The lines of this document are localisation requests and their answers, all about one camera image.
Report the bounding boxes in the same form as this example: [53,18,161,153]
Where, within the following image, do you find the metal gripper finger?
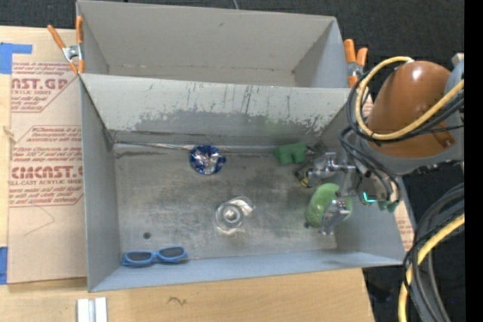
[306,151,349,182]
[319,198,353,237]

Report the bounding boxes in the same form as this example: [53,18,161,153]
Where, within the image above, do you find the small black and yellow object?
[294,166,314,189]

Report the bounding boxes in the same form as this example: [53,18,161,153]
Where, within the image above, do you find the green toy block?
[273,141,308,166]

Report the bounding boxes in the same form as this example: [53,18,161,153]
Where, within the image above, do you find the clear glass cup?
[214,195,256,236]

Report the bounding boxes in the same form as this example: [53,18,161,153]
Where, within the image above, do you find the shiny blue and silver ball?
[189,144,227,176]

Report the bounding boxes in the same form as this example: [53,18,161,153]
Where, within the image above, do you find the grey metal bin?
[75,0,408,293]

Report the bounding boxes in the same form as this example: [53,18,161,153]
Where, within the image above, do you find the blue sunglasses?
[121,246,189,268]

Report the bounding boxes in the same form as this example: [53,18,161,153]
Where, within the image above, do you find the brown cardboard board red print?
[0,25,417,285]

